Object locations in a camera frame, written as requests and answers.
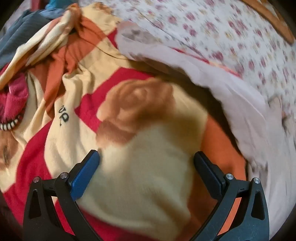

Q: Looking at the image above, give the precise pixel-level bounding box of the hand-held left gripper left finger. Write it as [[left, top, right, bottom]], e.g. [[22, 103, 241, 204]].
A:
[[23, 150, 103, 241]]

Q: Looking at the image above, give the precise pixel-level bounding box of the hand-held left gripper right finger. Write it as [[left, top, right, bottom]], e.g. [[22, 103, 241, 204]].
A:
[[194, 151, 270, 241]]

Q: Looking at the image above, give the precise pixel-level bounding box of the pale grey garment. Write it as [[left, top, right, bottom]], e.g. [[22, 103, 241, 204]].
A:
[[115, 20, 281, 183]]

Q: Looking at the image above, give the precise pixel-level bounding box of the orange red cream printed blanket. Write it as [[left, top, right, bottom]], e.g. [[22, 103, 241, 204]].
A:
[[0, 2, 249, 241]]

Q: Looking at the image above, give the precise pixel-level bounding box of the magenta fleece cloth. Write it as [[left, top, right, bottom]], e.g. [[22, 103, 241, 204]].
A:
[[0, 74, 29, 127]]

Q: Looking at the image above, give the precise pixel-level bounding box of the white floral bedsheet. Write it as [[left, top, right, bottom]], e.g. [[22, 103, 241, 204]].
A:
[[79, 0, 296, 190]]

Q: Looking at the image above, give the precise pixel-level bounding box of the dark grey cloth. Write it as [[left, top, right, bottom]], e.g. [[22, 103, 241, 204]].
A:
[[0, 9, 61, 67]]

